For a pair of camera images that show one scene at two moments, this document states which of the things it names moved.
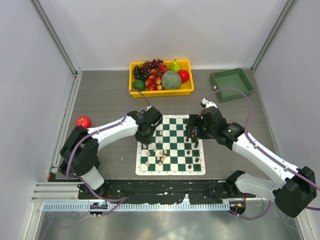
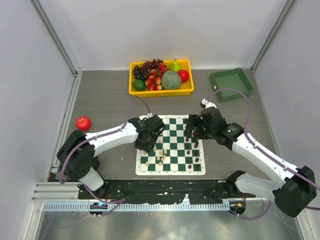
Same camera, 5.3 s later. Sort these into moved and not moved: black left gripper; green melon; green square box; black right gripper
Moved: black left gripper
Not moved: black right gripper; green square box; green melon
